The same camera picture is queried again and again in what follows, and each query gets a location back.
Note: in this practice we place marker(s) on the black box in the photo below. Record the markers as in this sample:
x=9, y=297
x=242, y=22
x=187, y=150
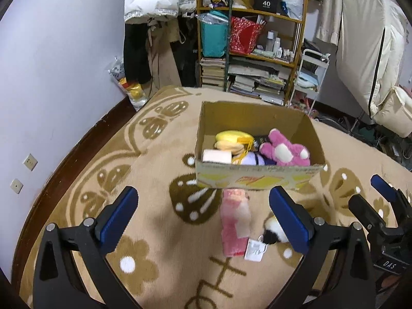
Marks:
x=266, y=0

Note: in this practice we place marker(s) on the teal bag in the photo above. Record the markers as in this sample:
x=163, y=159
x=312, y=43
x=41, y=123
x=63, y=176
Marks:
x=213, y=37

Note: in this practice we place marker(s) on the stack of old books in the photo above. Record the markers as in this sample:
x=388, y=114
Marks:
x=212, y=72

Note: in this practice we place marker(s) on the black and white plush toy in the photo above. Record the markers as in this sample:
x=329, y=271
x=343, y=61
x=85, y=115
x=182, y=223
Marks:
x=275, y=231

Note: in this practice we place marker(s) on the green pole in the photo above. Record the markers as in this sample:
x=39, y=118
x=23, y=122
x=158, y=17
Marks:
x=228, y=38

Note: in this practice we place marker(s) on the black hanging coat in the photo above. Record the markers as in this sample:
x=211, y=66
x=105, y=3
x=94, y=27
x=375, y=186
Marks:
x=136, y=54

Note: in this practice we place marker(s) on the pink plush rabbit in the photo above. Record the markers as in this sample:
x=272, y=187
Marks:
x=283, y=151

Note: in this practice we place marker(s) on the group of toiletry bottles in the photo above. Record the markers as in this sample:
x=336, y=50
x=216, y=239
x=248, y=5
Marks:
x=276, y=46

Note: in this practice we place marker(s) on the white foam block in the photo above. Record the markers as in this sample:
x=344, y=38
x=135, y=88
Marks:
x=216, y=156

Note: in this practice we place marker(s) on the plastic bag of toys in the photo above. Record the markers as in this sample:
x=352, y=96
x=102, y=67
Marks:
x=128, y=87

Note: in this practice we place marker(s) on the white wall socket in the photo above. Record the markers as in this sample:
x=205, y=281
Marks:
x=16, y=186
x=31, y=162

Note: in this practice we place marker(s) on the white trolley cart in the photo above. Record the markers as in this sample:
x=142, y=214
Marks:
x=310, y=80

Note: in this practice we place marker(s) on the cream cushion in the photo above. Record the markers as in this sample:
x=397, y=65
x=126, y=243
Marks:
x=396, y=112

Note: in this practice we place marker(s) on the beige flower-print blanket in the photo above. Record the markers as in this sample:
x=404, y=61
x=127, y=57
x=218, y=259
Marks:
x=154, y=173

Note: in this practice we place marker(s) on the black hanging garment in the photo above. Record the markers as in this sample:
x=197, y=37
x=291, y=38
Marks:
x=188, y=54

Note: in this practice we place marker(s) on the wooden shelf rack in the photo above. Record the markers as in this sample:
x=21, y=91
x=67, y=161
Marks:
x=247, y=56

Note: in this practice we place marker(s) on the pink fluffy cloth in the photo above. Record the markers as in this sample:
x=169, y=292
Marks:
x=235, y=222

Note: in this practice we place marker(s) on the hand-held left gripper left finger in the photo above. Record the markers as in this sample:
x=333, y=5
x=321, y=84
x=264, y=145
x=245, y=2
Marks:
x=117, y=219

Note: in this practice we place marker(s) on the pile of papers and books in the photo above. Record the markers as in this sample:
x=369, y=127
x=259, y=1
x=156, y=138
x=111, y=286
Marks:
x=260, y=83

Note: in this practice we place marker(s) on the yellow plush toy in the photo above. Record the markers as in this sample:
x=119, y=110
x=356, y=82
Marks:
x=230, y=138

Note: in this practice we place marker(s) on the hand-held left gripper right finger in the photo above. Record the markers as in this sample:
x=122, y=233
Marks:
x=289, y=219

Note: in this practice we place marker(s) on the white hanging duvet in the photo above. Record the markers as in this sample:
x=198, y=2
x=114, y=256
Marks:
x=360, y=54

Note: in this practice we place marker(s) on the lavender-haired plush doll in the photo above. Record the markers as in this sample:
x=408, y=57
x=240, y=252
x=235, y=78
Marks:
x=254, y=159

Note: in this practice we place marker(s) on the red patterned bag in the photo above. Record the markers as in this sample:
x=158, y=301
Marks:
x=244, y=35

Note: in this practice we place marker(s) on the beige hanging trousers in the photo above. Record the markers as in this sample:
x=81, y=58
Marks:
x=162, y=61

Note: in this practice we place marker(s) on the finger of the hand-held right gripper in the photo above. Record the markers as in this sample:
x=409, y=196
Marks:
x=367, y=210
x=384, y=188

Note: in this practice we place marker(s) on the printed cardboard box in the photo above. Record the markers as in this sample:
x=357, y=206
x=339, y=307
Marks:
x=257, y=116

